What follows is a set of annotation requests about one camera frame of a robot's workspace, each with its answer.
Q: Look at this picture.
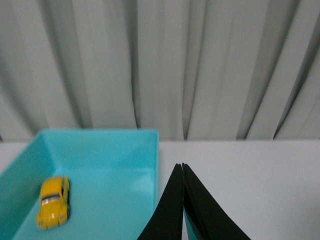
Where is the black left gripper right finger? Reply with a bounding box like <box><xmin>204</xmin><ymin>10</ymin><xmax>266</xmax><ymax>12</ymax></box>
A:
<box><xmin>182</xmin><ymin>163</ymin><xmax>249</xmax><ymax>240</ymax></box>

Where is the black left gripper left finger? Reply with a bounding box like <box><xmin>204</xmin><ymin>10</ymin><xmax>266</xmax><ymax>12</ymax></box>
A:
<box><xmin>138</xmin><ymin>164</ymin><xmax>185</xmax><ymax>240</ymax></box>

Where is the yellow beetle toy car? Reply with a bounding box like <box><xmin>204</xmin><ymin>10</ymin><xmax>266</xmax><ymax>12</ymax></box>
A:
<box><xmin>36</xmin><ymin>176</ymin><xmax>70</xmax><ymax>230</ymax></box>

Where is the turquoise plastic tray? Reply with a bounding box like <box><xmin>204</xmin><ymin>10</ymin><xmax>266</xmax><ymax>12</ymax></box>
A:
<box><xmin>0</xmin><ymin>130</ymin><xmax>183</xmax><ymax>240</ymax></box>

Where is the white pleated curtain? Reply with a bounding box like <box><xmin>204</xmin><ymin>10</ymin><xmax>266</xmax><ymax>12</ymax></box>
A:
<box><xmin>0</xmin><ymin>0</ymin><xmax>320</xmax><ymax>141</ymax></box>

